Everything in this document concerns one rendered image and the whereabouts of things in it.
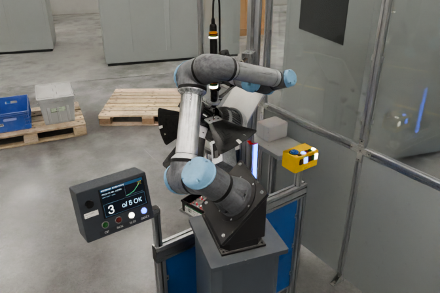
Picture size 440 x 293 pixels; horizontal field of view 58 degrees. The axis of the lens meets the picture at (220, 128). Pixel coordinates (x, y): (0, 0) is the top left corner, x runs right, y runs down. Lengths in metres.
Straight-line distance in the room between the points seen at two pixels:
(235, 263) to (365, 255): 1.31
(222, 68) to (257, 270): 0.77
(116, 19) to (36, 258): 5.10
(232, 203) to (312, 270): 1.60
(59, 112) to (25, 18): 4.46
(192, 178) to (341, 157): 1.30
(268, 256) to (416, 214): 1.01
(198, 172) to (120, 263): 1.75
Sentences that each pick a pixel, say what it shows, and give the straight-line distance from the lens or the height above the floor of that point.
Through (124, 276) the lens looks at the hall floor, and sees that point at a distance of 2.92.
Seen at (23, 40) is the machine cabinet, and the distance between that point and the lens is 9.23.
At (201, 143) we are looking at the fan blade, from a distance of 2.14.
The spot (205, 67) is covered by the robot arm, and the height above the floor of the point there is 1.62.
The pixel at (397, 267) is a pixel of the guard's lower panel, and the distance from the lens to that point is 2.55.
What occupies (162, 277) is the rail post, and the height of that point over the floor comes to 0.68.
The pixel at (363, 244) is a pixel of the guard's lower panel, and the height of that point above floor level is 0.39.
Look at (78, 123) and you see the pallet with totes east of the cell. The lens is 4.90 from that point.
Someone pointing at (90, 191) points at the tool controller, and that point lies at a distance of 1.47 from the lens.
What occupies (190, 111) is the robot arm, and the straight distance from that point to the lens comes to 1.54.
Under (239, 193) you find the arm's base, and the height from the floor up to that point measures 1.21.
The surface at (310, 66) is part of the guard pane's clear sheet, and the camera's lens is 2.51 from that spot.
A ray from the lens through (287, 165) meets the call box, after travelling 2.07.
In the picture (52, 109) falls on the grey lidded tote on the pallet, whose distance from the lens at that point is 4.91.
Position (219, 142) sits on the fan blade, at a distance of 1.95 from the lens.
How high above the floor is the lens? 2.03
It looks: 25 degrees down
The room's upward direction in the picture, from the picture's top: straight up
